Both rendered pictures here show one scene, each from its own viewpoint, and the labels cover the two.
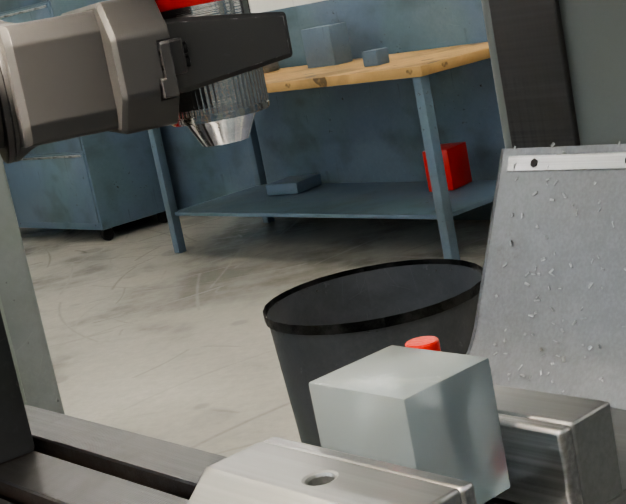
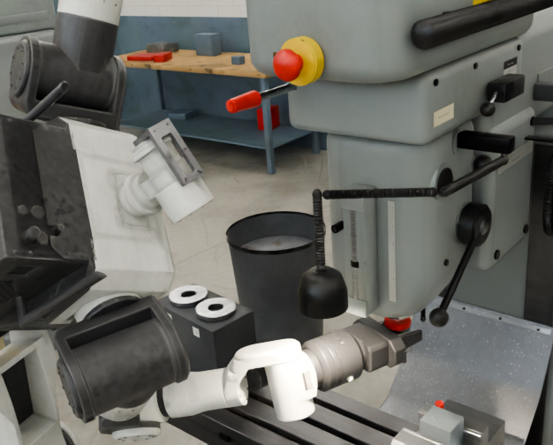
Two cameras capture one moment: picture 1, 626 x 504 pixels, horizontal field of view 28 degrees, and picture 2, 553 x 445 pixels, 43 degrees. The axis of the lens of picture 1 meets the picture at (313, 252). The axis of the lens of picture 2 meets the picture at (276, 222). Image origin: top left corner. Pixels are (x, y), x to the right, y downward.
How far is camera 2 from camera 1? 0.90 m
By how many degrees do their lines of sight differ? 14
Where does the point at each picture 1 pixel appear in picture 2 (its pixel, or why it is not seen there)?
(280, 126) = (174, 79)
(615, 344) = (455, 364)
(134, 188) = not seen: hidden behind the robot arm
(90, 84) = (384, 358)
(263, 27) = (417, 335)
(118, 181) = not seen: hidden behind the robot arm
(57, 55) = (379, 352)
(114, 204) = not seen: hidden behind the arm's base
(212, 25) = (407, 336)
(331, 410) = (426, 427)
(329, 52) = (209, 49)
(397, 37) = (245, 43)
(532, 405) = (469, 424)
